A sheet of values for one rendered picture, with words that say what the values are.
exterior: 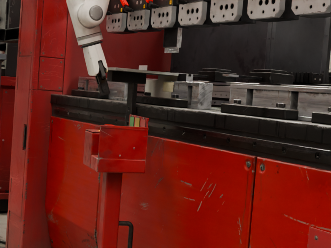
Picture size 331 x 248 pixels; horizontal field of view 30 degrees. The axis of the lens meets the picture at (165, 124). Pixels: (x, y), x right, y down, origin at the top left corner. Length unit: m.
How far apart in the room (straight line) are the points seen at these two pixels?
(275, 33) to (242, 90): 0.75
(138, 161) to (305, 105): 0.56
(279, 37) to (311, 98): 0.95
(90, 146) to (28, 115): 1.09
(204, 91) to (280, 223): 0.70
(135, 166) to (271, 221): 0.51
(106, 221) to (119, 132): 0.31
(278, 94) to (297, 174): 0.33
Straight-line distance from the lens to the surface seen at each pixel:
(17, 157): 3.22
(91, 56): 2.03
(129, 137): 1.97
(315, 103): 1.76
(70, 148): 2.86
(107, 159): 1.95
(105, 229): 2.07
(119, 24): 2.72
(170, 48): 2.43
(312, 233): 1.59
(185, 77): 2.29
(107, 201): 2.05
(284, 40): 2.67
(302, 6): 1.81
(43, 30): 3.10
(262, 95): 1.92
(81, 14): 1.99
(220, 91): 2.50
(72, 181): 2.84
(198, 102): 2.19
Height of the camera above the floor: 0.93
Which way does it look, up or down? 3 degrees down
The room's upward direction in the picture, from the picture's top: 4 degrees clockwise
